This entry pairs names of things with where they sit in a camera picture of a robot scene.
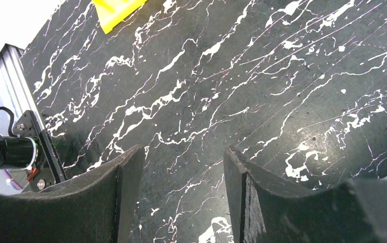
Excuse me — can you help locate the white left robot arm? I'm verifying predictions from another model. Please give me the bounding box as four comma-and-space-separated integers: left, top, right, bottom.
0, 106, 38, 170

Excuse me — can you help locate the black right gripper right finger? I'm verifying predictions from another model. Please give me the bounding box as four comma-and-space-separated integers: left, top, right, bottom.
223, 146, 387, 242

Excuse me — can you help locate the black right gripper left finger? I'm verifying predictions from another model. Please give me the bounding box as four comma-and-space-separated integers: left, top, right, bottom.
0, 145, 145, 242

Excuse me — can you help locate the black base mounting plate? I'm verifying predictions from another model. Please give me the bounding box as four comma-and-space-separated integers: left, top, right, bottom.
13, 110, 67, 192

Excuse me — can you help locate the yellow test tube rack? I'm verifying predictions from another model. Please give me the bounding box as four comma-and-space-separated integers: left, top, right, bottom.
91, 0, 147, 34

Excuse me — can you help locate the aluminium frame rail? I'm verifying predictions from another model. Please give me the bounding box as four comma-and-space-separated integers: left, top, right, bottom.
0, 44, 45, 130

